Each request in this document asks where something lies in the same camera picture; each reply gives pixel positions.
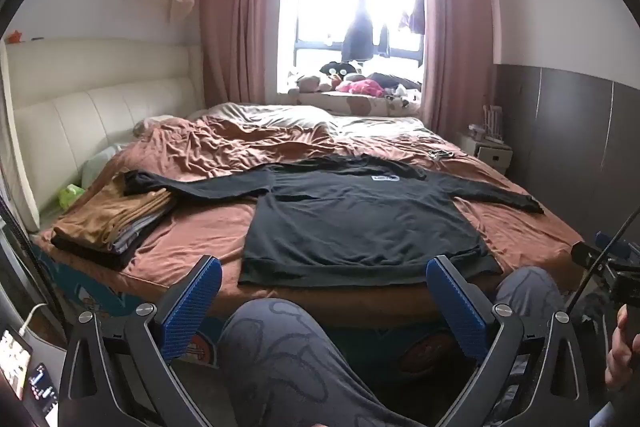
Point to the black plush toy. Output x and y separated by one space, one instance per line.
339 69

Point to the small dark metal item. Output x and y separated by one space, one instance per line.
442 153

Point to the person's leg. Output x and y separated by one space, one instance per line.
290 367
530 292

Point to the white nightstand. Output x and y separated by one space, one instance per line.
492 154

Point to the person's right leg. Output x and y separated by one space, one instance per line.
530 292

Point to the beige plush toy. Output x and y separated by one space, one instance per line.
310 83

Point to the black long-sleeve sweater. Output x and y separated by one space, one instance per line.
360 227

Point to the brown folded garment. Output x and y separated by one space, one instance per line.
105 219

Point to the pink curtain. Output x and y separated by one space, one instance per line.
240 17
460 57

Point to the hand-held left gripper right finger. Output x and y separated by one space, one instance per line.
455 302

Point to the dark hanging garment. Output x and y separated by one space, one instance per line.
416 14
357 37

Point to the cream padded headboard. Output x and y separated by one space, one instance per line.
75 107

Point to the dark wardrobe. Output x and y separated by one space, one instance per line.
560 132

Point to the bright window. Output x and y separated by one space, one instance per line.
320 7

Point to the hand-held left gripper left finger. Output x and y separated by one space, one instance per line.
192 307

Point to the white pillow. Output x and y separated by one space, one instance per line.
97 167

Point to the beige duvet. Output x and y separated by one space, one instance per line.
270 114

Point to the black folded garment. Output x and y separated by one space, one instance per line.
97 257

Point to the white plush toy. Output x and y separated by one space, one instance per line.
402 93

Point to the person's right hand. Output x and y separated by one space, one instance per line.
622 357

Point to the bed with brown blanket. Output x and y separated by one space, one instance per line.
210 232

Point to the white rack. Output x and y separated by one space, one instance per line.
492 124

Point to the small orange item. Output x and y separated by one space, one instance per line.
14 37

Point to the person's left leg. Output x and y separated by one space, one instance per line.
290 367

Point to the pink plush toy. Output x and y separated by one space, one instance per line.
362 88

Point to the green packet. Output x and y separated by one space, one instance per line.
71 197

